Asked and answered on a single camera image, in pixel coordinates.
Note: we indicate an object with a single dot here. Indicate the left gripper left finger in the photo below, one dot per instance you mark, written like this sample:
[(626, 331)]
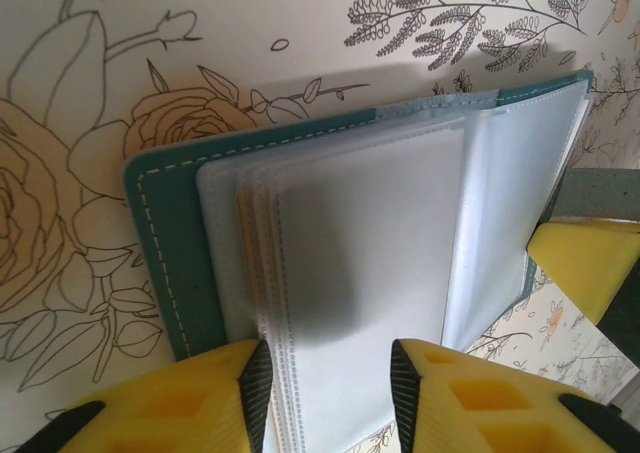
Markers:
[(175, 413)]

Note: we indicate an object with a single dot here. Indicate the floral table cover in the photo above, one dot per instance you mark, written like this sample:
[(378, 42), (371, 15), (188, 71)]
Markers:
[(75, 98)]

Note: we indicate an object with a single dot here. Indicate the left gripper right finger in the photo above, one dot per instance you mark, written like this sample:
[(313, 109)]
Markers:
[(475, 413)]

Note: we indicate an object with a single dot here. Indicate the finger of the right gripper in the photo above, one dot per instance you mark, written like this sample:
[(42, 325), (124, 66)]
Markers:
[(585, 263)]

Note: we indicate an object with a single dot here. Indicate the teal card holder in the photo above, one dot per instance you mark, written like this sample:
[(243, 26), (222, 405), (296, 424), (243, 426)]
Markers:
[(170, 223)]

